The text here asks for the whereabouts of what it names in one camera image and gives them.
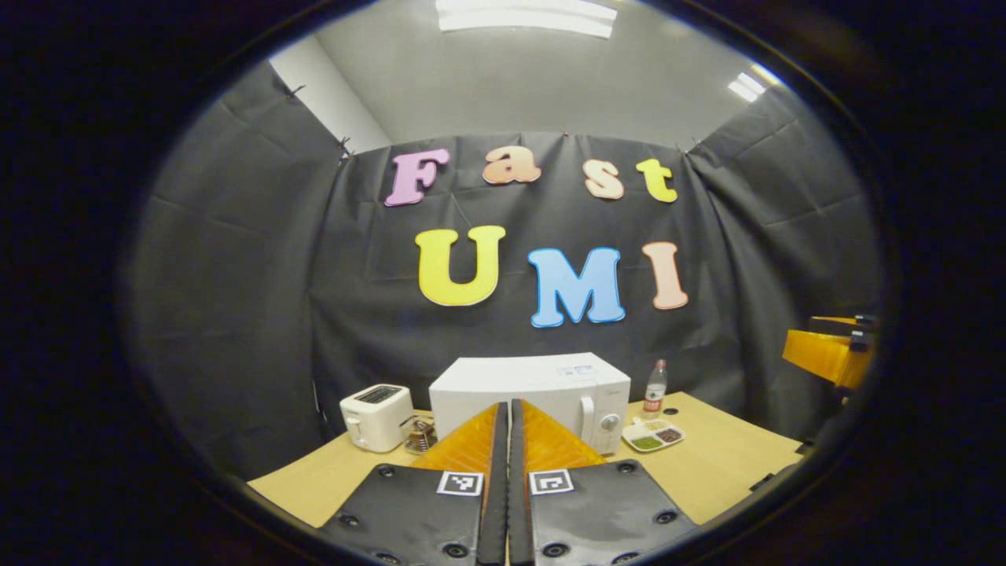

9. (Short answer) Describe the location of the large ceiling light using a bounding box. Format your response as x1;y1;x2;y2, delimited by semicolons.
436;0;618;39

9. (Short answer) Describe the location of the white divided dish of beans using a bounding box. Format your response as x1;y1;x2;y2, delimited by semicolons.
621;417;686;453

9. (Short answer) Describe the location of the white microwave oven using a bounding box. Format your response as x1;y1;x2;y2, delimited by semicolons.
429;352;632;457

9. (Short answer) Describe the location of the black backdrop cloth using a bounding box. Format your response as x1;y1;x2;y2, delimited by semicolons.
126;59;885;480

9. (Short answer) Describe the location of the clear water bottle red label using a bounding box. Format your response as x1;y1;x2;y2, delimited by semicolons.
643;359;668;413

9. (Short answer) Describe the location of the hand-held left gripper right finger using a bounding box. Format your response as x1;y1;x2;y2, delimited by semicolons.
509;399;700;566

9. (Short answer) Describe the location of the white toaster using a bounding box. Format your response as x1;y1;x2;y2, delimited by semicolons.
340;384;415;454

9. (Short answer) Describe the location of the small ceiling light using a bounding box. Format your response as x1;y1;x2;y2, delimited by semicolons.
727;71;767;103

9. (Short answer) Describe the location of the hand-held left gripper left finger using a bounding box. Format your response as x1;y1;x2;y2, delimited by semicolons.
318;401;510;566

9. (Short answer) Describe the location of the small glass jar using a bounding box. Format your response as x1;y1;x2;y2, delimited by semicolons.
402;417;438;455

